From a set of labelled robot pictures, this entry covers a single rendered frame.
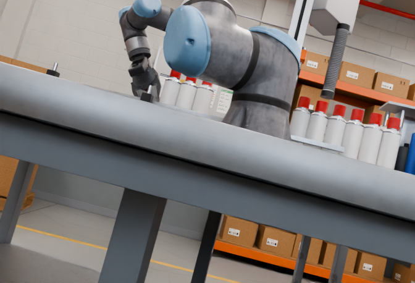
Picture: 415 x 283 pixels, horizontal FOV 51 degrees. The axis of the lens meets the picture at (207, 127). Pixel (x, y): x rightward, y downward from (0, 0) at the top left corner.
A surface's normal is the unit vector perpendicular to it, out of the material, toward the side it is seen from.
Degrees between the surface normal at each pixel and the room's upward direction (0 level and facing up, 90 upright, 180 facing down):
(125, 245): 90
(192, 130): 90
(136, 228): 90
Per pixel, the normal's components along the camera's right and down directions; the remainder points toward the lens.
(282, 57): 0.39, -0.08
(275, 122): 0.43, -0.32
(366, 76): 0.07, -0.10
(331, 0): 0.72, 0.11
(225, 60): 0.29, 0.44
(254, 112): -0.11, -0.45
